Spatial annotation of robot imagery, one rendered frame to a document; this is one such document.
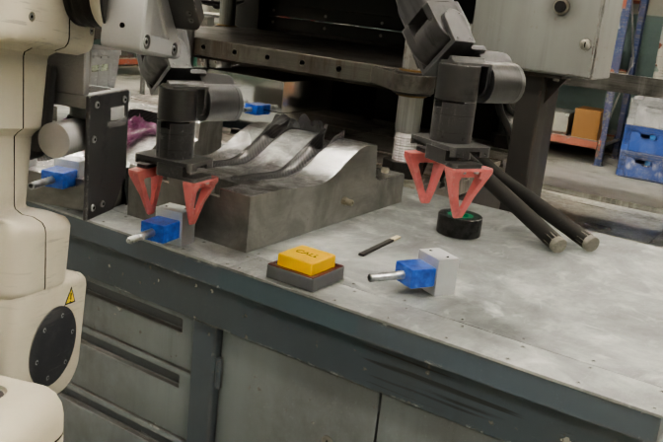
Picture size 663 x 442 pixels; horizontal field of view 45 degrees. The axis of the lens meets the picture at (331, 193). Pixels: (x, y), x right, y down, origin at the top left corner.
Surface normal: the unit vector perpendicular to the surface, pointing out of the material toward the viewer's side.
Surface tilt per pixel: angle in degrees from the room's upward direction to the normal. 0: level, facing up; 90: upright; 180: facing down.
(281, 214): 90
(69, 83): 90
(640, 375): 0
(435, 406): 90
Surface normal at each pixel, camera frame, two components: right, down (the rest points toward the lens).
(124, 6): -0.23, 0.07
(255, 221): 0.83, 0.22
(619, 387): 0.10, -0.97
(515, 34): -0.54, 0.14
